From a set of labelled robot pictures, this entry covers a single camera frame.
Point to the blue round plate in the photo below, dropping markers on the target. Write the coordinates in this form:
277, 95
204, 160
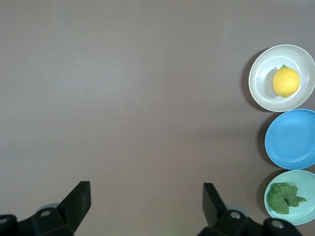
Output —
290, 140

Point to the green lettuce leaf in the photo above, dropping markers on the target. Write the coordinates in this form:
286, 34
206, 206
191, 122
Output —
279, 199

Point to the light green round plate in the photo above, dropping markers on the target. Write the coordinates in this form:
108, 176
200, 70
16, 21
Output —
305, 211

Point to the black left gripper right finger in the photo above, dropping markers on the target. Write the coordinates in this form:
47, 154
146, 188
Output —
214, 209

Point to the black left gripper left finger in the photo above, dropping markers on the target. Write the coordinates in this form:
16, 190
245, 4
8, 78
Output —
73, 209

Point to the beige round plate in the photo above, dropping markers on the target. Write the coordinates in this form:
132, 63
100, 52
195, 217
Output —
261, 81

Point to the yellow lemon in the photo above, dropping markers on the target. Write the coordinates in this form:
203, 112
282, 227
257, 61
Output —
286, 81

